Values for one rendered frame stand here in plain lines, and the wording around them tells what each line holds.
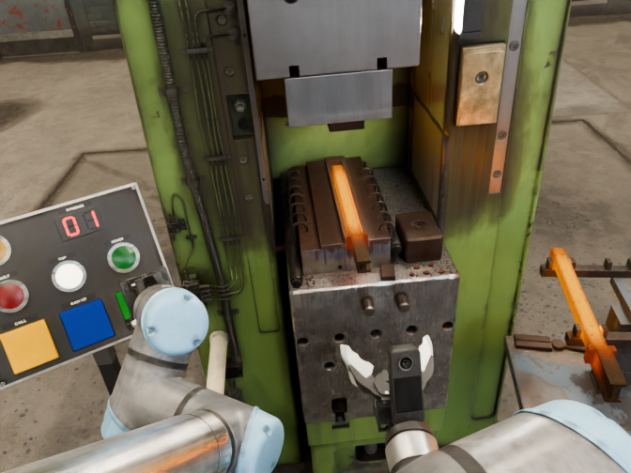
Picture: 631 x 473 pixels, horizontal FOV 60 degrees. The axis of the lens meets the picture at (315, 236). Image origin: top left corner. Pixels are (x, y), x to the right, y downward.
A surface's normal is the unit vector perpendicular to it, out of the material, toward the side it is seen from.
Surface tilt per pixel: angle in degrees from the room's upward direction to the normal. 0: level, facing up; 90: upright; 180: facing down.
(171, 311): 60
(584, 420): 6
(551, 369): 0
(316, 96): 90
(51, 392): 0
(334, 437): 90
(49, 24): 90
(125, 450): 40
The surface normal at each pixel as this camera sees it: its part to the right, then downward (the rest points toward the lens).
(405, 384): 0.08, 0.11
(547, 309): -0.07, -0.83
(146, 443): 0.44, -0.89
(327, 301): 0.09, 0.55
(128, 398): -0.36, -0.25
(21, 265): 0.40, -0.02
